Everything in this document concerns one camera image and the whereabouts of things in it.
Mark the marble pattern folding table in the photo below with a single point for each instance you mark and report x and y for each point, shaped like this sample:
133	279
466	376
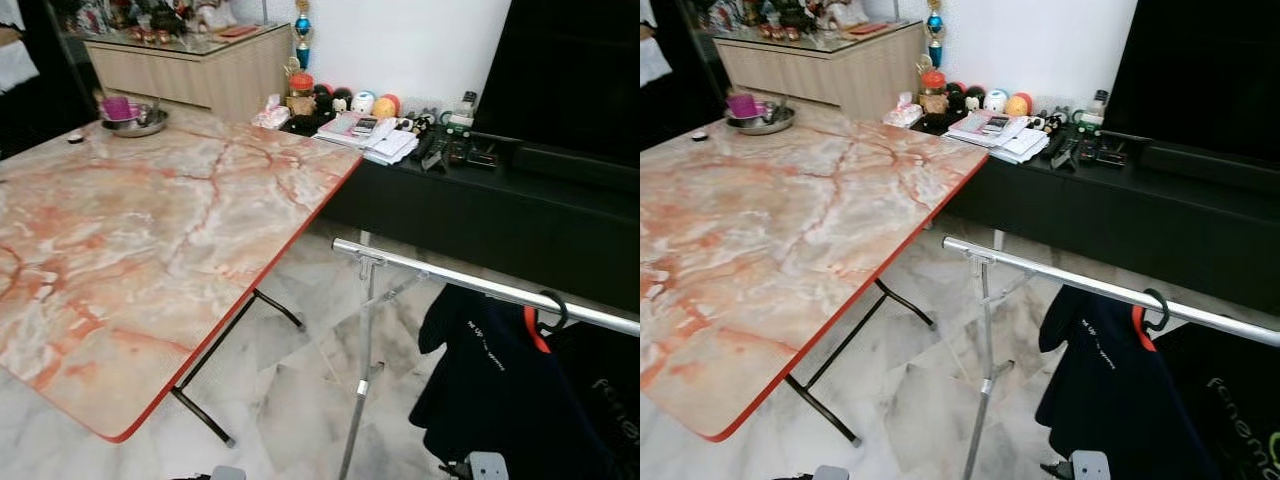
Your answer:
780	230
150	230

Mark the stack of white books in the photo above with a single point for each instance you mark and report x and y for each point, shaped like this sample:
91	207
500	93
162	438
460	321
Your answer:
370	140
1000	138

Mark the clear bottle with black cap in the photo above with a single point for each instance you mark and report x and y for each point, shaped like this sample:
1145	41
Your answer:
1097	108
465	110

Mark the pink tissue pack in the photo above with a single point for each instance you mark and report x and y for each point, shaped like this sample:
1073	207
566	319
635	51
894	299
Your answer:
271	114
902	112

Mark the round metal bowl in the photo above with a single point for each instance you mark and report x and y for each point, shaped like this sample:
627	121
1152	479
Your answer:
775	123
150	125

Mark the pink plastic cup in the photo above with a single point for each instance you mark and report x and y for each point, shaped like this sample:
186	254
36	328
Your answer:
117	107
742	105

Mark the orange toy ball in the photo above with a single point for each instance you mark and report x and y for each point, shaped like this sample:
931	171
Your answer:
388	106
1021	104

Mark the black soundbar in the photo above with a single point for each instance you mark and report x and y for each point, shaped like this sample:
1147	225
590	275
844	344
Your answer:
580	170
1210	165

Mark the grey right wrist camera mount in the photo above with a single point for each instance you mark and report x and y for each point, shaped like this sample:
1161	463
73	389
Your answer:
488	467
1090	466

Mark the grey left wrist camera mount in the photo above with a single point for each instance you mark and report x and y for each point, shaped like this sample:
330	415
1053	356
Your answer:
228	473
832	473

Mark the black glass display shelf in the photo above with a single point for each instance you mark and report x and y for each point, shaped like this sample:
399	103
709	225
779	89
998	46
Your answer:
50	100
685	100

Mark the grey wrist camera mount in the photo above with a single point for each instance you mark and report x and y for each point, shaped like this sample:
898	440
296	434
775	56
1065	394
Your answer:
488	467
1090	466
832	473
228	473

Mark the black plush toy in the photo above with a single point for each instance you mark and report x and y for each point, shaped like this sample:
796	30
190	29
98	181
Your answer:
332	100
964	98

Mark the black remote control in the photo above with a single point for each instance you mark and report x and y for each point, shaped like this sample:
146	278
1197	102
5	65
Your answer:
1063	148
432	150

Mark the black low TV console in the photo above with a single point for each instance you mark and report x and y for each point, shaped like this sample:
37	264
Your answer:
1100	220
480	215

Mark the orange plastic clothes hanger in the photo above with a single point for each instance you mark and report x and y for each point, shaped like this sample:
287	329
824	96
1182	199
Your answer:
535	328
1143	326

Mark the black flat screen television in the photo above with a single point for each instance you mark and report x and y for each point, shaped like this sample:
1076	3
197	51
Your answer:
1200	70
570	70

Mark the silver metal clothes rack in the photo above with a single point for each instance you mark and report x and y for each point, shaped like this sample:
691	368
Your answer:
450	278
1060	275

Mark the jar with orange lid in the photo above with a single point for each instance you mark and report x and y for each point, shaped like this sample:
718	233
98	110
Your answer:
934	90
301	92

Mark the blue and gold trophy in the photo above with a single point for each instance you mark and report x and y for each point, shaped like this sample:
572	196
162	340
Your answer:
935	28
302	30

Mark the black shirt with green logo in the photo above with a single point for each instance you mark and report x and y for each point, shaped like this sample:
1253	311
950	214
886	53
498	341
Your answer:
605	420
1230	410

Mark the navy blue shirt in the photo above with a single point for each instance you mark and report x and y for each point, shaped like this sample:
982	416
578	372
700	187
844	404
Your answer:
1110	400
490	400

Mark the light wooden sideboard cabinet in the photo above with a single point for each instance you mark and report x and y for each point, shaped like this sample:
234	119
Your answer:
830	75
200	75

